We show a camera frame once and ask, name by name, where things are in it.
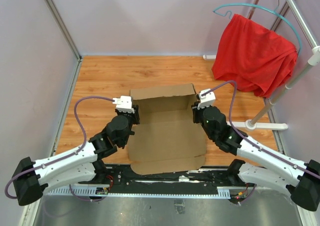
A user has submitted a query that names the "aluminium corner post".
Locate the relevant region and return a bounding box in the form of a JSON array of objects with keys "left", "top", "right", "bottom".
[{"left": 37, "top": 0, "right": 83, "bottom": 62}]

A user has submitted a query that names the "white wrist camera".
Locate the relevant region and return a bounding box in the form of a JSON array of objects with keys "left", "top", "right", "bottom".
[
  {"left": 196, "top": 88, "right": 216, "bottom": 110},
  {"left": 112, "top": 95, "right": 135, "bottom": 113}
]

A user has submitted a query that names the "teal clothes hanger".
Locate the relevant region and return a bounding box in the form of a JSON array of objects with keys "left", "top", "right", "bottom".
[{"left": 212, "top": 0, "right": 303, "bottom": 56}]

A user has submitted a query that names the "brown cardboard box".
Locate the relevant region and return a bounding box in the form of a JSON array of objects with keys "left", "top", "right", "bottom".
[{"left": 127, "top": 83, "right": 207, "bottom": 175}]

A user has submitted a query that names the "aluminium frame rail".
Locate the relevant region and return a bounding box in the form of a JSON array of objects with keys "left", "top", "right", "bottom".
[{"left": 32, "top": 164, "right": 307, "bottom": 191}]

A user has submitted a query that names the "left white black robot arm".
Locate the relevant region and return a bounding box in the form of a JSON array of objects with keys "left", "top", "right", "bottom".
[{"left": 12, "top": 105, "right": 140, "bottom": 206}]

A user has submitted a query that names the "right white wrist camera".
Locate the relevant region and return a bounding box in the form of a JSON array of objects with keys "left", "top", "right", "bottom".
[{"left": 196, "top": 88, "right": 216, "bottom": 110}]

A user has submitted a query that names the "red cloth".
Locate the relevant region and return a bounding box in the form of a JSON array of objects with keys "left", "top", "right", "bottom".
[{"left": 212, "top": 14, "right": 298, "bottom": 98}]

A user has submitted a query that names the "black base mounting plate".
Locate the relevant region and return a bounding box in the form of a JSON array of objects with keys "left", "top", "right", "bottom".
[{"left": 48, "top": 158, "right": 291, "bottom": 194}]

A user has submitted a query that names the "white metal clothes rack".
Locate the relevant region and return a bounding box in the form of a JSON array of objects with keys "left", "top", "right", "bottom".
[{"left": 212, "top": 0, "right": 320, "bottom": 131}]

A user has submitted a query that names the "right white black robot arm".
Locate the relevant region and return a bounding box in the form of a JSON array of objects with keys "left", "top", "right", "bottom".
[{"left": 191, "top": 102, "right": 320, "bottom": 212}]

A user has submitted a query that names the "grey slotted cable duct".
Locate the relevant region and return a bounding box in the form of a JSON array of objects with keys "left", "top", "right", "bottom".
[{"left": 46, "top": 184, "right": 231, "bottom": 200}]

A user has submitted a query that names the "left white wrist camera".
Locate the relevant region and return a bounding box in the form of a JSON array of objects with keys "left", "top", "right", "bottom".
[{"left": 112, "top": 95, "right": 135, "bottom": 113}]

